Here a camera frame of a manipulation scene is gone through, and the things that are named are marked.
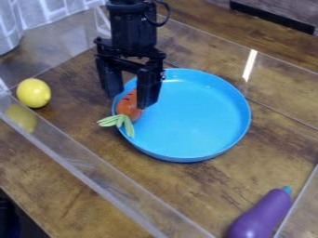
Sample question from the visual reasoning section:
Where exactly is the white grid curtain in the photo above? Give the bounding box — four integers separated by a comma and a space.
0, 0, 108, 56

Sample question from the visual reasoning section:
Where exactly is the yellow toy lemon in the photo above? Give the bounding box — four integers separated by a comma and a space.
16, 78, 51, 109

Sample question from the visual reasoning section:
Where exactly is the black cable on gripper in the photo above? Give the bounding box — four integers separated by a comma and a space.
144, 0, 171, 28

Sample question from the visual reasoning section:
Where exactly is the blue round plastic tray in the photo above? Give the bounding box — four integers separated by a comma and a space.
126, 68, 251, 163

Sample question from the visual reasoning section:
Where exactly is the clear acrylic barrier wall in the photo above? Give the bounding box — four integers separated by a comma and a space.
0, 79, 216, 238

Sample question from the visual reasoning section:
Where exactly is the purple toy eggplant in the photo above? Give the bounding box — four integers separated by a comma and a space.
226, 186, 291, 238

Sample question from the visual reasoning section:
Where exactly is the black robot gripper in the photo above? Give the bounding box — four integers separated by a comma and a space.
95, 0, 167, 110

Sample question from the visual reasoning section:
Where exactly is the orange toy carrot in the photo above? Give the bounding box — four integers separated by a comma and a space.
98, 89, 143, 138

